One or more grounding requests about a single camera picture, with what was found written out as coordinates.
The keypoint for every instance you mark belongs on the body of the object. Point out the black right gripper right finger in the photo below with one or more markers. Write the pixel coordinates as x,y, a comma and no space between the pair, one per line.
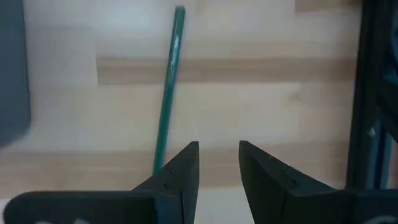
280,199

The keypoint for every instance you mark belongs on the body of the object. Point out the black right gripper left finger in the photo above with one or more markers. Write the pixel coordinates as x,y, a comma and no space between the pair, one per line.
168,199

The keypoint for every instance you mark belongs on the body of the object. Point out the green pencil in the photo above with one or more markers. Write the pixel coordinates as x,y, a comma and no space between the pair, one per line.
169,87

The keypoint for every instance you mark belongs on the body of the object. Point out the grey translucent plastic bin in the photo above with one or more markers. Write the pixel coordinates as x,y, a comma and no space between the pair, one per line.
12,77

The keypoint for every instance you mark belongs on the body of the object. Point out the black table edge rail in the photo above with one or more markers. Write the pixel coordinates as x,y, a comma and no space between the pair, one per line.
363,93

